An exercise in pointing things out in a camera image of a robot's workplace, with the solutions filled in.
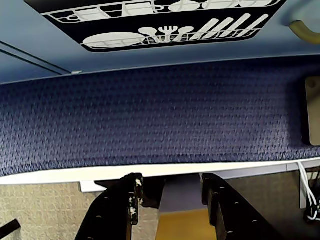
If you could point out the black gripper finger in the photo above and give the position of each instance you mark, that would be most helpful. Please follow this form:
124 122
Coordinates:
112 215
232 220

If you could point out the yellow flat board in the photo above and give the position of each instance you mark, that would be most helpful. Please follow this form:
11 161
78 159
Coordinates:
182 227

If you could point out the blue textured carpet mat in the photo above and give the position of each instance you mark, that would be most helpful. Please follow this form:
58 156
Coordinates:
150 120

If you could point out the black flat bar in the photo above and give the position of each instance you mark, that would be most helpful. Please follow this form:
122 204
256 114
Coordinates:
8 227

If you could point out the beige flat board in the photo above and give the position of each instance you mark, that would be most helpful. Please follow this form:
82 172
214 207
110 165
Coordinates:
314 112

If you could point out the blue dishwasher door with decal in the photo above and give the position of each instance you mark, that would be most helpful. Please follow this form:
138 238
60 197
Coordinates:
175 60

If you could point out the blue toy play kitchen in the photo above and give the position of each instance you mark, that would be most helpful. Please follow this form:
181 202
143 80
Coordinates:
15 20

